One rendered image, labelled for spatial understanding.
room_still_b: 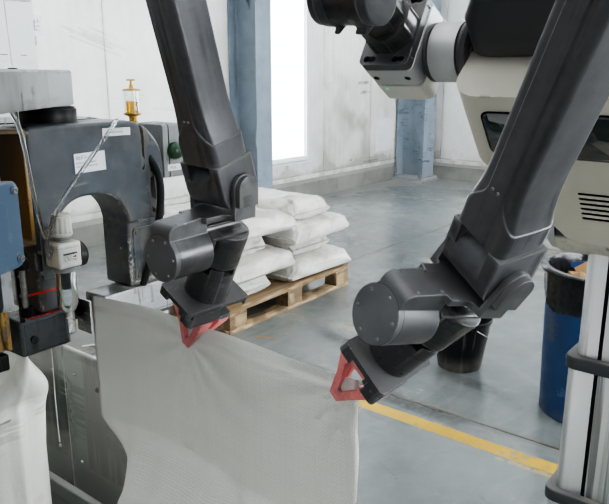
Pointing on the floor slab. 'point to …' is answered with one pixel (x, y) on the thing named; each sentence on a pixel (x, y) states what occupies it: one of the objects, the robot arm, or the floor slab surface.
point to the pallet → (289, 291)
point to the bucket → (466, 350)
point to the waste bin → (562, 329)
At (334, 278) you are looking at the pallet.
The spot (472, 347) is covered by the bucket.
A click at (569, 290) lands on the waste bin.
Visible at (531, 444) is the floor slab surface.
